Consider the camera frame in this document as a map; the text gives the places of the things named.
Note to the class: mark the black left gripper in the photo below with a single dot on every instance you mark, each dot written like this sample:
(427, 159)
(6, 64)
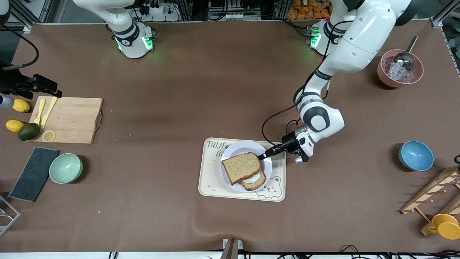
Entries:
(288, 141)

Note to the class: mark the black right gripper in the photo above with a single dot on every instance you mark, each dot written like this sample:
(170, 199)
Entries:
(10, 82)

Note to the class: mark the white round plate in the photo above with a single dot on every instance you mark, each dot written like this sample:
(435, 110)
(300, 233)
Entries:
(244, 147)

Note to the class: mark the fried egg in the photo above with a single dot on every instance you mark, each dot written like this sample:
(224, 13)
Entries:
(256, 177)

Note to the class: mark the plain brown bread slice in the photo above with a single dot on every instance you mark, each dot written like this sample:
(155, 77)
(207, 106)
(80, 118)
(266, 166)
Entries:
(240, 167)

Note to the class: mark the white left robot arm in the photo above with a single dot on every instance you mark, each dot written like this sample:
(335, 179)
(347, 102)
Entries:
(363, 39)

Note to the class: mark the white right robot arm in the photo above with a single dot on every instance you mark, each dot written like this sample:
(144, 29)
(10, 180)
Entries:
(131, 39)

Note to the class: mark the yellow plastic knife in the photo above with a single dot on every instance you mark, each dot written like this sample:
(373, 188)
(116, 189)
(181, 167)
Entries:
(49, 111)

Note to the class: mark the yellow plastic fork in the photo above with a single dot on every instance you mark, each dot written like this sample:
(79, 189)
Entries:
(40, 111)

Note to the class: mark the yellow lemon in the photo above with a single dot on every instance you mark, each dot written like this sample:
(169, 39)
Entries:
(22, 106)
(14, 126)

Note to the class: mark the wooden cutting board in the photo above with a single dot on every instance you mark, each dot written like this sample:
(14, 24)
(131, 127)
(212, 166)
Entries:
(77, 122)

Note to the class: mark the lemon slice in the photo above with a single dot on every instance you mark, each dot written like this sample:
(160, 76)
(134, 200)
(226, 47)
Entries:
(48, 136)

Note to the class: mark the green avocado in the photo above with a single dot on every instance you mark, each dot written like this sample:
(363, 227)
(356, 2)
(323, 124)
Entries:
(28, 132)

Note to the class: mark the cream bear print tray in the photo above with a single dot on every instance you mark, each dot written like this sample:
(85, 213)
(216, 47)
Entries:
(210, 172)

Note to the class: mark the light green bowl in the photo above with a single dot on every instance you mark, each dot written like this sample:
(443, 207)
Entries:
(65, 168)

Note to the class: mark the dark grey cloth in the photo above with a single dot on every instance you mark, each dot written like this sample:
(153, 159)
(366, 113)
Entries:
(33, 174)

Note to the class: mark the white power strip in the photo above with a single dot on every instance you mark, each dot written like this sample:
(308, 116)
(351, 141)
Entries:
(158, 10)

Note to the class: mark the pink bowl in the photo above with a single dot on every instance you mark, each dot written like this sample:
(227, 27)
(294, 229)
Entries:
(382, 77)

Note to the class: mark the brown table mat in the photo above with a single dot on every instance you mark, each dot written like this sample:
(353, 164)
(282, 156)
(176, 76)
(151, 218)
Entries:
(143, 208)

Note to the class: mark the blue bowl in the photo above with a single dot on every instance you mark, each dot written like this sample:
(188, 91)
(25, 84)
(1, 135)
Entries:
(416, 155)

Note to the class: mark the orange snack pile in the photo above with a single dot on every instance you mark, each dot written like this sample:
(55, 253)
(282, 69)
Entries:
(305, 10)

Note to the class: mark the clear ice cubes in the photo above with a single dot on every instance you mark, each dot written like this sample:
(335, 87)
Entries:
(397, 75)

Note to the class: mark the metal scoop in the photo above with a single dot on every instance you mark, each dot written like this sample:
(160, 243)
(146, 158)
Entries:
(404, 60)

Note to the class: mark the wooden drying rack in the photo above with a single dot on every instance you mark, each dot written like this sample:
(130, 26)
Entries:
(427, 194)

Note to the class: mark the yellow cup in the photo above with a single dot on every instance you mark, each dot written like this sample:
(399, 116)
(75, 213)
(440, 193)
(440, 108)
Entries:
(447, 228)

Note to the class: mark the aluminium frame post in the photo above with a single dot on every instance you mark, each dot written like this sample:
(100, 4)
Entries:
(27, 12)
(444, 14)

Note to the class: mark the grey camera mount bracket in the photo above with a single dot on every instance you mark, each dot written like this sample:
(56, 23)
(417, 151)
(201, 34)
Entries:
(230, 250)

